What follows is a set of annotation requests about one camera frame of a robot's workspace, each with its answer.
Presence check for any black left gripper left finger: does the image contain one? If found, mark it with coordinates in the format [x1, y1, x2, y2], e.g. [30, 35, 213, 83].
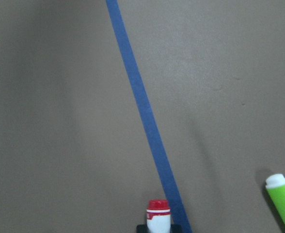
[136, 224, 148, 233]

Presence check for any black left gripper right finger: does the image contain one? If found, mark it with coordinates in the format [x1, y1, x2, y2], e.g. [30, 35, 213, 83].
[170, 224, 183, 233]

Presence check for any red and white marker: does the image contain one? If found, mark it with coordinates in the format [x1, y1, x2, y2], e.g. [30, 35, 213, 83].
[146, 199, 171, 233]

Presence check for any brown paper table cover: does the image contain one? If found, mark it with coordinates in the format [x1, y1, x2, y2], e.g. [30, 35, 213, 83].
[0, 0, 285, 233]

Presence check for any green marker pen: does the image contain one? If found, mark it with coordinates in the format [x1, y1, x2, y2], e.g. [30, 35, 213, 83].
[265, 174, 285, 225]

